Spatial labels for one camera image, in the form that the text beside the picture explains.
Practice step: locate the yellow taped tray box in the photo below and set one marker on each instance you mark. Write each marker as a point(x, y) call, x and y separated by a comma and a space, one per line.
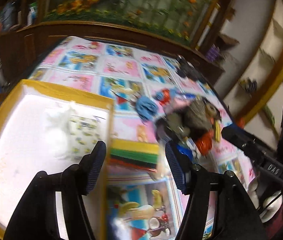
point(42, 197)

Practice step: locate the white gloved hand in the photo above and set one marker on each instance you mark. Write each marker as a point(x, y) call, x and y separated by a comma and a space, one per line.
point(265, 198)

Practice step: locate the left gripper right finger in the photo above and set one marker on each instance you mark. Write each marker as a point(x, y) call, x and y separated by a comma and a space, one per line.
point(234, 215)

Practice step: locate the flower mural panel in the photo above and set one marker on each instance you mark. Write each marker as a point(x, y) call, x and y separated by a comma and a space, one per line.
point(177, 20)

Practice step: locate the colourful patterned tablecloth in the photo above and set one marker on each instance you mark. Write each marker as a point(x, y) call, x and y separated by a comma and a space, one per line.
point(147, 205)

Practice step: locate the knitted brown beanie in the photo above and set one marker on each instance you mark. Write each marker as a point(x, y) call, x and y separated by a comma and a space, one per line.
point(200, 117)

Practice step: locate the black gadget on table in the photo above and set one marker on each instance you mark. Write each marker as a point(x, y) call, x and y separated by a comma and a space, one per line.
point(187, 70)

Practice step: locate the patterned tissue pack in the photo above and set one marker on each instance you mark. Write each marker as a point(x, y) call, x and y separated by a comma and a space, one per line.
point(84, 133)

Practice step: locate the white cloth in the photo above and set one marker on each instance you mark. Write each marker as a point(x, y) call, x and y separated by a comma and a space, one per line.
point(60, 119)

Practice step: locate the orange plastic bag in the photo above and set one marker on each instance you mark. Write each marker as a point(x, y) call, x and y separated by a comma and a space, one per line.
point(204, 143)

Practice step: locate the grey motor with shaft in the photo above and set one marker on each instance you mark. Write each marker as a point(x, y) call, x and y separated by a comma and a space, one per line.
point(170, 127)

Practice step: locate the blue towel rag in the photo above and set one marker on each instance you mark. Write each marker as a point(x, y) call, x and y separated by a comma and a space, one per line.
point(146, 108)

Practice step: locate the striped felt strip pack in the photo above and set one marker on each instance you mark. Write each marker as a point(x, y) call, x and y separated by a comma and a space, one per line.
point(217, 131)

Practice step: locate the purple bottles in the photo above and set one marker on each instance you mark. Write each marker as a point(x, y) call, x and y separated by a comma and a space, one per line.
point(213, 53)

